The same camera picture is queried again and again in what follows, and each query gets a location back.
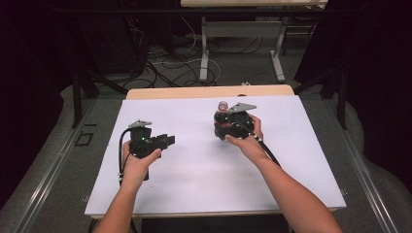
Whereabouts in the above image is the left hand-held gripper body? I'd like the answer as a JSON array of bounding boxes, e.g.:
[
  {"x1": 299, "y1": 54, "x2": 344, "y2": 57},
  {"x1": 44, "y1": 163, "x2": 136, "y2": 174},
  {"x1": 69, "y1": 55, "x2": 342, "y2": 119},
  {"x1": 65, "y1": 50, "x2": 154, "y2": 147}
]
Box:
[{"x1": 127, "y1": 118, "x2": 159, "y2": 160}]

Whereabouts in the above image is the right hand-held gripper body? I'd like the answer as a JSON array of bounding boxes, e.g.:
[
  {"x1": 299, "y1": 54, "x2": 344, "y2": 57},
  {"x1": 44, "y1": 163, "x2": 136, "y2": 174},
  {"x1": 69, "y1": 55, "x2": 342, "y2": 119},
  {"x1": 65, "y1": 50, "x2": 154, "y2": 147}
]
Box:
[{"x1": 223, "y1": 102, "x2": 258, "y2": 141}]

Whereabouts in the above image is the dark soda bottle red label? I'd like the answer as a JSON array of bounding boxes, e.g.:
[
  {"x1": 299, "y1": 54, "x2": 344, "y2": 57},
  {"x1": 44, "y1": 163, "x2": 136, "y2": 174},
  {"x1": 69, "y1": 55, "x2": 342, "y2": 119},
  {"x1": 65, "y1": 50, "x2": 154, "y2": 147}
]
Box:
[{"x1": 213, "y1": 100, "x2": 231, "y2": 141}]

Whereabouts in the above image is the person's right hand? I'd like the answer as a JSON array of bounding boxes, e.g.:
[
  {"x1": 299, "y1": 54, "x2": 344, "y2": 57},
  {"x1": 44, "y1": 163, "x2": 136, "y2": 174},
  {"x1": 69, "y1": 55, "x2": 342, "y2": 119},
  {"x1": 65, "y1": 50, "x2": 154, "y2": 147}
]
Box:
[{"x1": 224, "y1": 114, "x2": 270, "y2": 163}]

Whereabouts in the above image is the person's left hand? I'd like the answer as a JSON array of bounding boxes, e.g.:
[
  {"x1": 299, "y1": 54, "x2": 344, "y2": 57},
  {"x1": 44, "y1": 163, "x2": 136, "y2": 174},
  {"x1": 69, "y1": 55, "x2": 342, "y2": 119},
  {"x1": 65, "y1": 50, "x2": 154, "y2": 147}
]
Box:
[{"x1": 120, "y1": 140, "x2": 162, "y2": 192}]

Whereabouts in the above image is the light wooden table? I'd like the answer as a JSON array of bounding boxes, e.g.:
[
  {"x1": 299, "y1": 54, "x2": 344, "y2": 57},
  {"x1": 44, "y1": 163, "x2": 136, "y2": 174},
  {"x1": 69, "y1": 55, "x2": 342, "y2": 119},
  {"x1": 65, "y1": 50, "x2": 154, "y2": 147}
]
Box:
[{"x1": 88, "y1": 84, "x2": 341, "y2": 219}]

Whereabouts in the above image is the white board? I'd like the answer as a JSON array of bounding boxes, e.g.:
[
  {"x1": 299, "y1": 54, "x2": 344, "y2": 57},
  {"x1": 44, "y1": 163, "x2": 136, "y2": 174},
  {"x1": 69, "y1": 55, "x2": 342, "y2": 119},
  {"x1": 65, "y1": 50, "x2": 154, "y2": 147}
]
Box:
[{"x1": 84, "y1": 94, "x2": 347, "y2": 216}]

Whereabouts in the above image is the black metal stand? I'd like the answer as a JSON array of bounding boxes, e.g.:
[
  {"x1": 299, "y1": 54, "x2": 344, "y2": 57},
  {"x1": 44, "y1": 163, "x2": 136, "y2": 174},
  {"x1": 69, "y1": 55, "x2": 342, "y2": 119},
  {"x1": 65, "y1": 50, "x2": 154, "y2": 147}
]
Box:
[
  {"x1": 71, "y1": 62, "x2": 129, "y2": 129},
  {"x1": 292, "y1": 64, "x2": 349, "y2": 130}
]

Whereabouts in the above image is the white desk with metal legs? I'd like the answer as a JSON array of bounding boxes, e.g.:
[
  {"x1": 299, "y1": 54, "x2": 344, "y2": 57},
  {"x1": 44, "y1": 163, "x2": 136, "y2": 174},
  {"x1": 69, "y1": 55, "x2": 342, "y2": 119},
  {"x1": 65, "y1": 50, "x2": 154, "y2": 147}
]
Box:
[{"x1": 180, "y1": 0, "x2": 329, "y2": 83}]

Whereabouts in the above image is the left hand-held gripper black cable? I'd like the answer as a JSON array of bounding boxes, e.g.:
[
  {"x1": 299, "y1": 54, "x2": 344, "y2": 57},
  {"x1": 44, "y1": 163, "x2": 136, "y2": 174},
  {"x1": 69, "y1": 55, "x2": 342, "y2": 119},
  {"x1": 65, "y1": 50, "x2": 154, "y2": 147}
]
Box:
[{"x1": 87, "y1": 127, "x2": 139, "y2": 233}]

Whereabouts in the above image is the tangle of floor cables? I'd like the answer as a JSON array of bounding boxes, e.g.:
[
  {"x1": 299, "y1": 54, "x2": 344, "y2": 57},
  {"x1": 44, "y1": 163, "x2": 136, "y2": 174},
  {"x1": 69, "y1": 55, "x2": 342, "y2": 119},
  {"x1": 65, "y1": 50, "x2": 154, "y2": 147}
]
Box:
[{"x1": 122, "y1": 16, "x2": 270, "y2": 89}]

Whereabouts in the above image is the metal floor rail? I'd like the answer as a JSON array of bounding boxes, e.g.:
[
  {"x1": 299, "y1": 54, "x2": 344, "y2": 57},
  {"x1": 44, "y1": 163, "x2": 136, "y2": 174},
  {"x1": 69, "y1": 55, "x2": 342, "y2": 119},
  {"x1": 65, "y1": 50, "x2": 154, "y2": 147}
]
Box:
[
  {"x1": 11, "y1": 98, "x2": 98, "y2": 233},
  {"x1": 322, "y1": 96, "x2": 399, "y2": 233}
]

